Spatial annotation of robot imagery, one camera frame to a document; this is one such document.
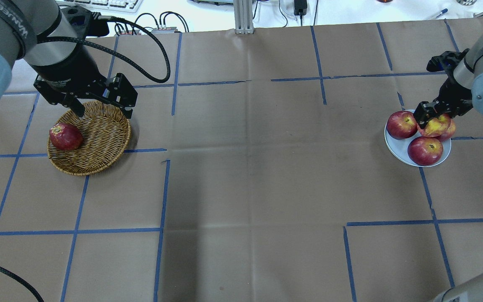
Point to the light blue plate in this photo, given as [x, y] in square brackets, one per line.
[399, 148]

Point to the wicker basket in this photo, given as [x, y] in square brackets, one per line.
[106, 133]

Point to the red apple left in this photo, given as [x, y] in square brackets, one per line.
[401, 125]

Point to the yellow red apple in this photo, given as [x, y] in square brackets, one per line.
[433, 129]

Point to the brown paper table cover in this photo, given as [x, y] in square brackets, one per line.
[258, 172]

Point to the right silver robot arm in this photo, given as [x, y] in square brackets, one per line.
[470, 73]

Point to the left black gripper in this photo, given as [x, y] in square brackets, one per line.
[66, 76]

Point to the blue white pen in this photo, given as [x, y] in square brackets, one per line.
[437, 14]

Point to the red apple front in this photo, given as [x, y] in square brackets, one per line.
[425, 151]

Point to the red apple back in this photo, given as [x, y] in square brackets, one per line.
[448, 133]

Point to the aluminium frame post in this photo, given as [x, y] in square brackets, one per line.
[243, 16]

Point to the white keyboard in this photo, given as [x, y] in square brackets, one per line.
[129, 6]

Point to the black power adapter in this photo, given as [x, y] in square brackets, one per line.
[300, 7]

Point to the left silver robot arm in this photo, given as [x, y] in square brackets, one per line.
[52, 41]

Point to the red apple in basket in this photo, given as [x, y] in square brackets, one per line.
[65, 137]

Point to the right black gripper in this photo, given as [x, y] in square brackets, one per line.
[453, 93]

